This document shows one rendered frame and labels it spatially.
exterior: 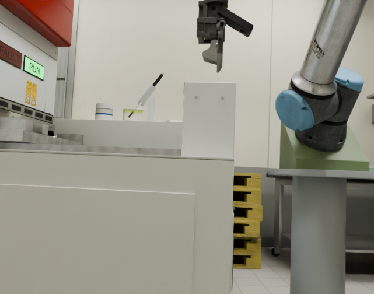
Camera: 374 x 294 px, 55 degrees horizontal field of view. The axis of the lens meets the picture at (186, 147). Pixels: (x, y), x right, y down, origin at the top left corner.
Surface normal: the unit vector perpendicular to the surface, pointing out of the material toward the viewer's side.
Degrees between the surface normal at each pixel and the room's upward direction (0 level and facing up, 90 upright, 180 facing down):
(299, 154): 45
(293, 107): 119
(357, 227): 90
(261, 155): 90
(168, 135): 90
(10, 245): 90
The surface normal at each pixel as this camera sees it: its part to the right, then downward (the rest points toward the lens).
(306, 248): -0.72, -0.08
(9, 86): 0.99, 0.04
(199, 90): -0.11, -0.08
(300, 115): -0.82, 0.43
